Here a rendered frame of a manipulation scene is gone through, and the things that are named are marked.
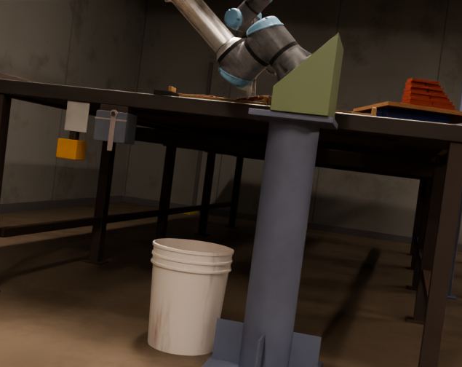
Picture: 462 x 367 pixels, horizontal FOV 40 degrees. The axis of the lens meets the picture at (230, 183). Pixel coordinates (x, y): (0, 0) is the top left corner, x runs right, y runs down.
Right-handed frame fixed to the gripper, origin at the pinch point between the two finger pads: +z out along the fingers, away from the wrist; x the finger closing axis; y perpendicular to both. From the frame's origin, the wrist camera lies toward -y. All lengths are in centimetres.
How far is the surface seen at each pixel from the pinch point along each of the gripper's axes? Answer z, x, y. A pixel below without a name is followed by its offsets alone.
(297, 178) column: 28, 49, -25
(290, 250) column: 52, 49, -25
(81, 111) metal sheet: 10, 14, 67
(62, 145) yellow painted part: 24, 17, 73
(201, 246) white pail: 59, 15, 12
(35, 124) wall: 8, -277, 247
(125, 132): 17, 18, 46
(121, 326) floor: 93, 21, 41
